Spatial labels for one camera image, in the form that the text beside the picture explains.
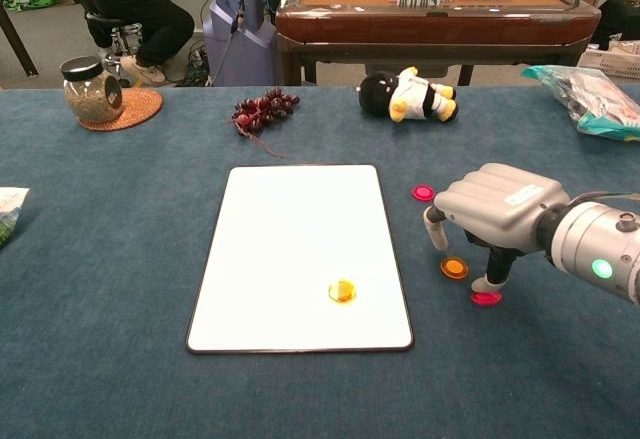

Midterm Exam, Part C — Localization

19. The orange woven coaster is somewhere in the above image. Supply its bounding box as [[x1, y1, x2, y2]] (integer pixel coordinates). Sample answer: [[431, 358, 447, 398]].
[[78, 87, 165, 133]]

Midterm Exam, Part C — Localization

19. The white snack bag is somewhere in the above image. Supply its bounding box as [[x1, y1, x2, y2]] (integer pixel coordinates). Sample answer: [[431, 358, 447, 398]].
[[0, 186, 31, 248]]

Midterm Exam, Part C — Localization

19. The brown mahjong table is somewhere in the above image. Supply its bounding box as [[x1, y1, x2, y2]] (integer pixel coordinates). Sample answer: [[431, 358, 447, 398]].
[[274, 0, 603, 86]]

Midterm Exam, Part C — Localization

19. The orange disc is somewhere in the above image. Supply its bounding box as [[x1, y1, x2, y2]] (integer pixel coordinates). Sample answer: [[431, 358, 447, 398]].
[[439, 256, 470, 281], [327, 278, 358, 304]]

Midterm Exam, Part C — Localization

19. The white magnetic board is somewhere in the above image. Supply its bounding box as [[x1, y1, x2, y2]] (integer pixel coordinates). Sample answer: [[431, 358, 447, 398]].
[[185, 163, 415, 356]]

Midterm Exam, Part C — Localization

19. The dark table leg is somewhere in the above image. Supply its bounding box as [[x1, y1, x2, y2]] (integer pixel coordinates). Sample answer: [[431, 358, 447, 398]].
[[0, 3, 40, 79]]

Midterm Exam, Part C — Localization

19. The black chrome stool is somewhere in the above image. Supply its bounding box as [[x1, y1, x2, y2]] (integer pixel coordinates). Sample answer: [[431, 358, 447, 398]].
[[85, 11, 146, 78]]

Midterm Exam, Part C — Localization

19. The seated person in black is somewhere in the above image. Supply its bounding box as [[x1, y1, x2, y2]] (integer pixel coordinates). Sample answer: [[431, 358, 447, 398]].
[[74, 0, 196, 85]]

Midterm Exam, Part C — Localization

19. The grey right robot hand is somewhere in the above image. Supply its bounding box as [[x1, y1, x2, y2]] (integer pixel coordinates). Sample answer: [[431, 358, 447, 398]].
[[423, 162, 571, 293]]

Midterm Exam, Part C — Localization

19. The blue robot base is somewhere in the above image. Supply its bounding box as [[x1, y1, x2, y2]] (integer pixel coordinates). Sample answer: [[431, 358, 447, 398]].
[[202, 0, 278, 87]]

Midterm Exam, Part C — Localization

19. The glass jar black lid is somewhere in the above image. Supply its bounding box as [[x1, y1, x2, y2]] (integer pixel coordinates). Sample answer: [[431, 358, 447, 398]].
[[59, 55, 125, 125]]

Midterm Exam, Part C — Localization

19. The black bag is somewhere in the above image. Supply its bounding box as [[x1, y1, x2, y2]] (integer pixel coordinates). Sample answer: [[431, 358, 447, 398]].
[[594, 0, 640, 51]]

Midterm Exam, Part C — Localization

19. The teal clear snack bag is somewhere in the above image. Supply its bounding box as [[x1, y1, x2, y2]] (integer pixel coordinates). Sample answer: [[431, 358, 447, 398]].
[[520, 64, 640, 143]]

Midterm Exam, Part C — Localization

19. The red grape bunch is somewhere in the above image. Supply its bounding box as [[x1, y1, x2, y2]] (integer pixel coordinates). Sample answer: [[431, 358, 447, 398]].
[[223, 86, 302, 159]]

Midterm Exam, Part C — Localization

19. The white plastic basket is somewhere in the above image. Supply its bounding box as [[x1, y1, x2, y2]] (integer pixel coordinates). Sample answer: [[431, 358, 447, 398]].
[[577, 46, 640, 80]]

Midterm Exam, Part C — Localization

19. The black headed plush doll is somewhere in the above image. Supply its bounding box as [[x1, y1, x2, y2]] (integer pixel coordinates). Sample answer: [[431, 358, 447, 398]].
[[358, 66, 460, 124]]

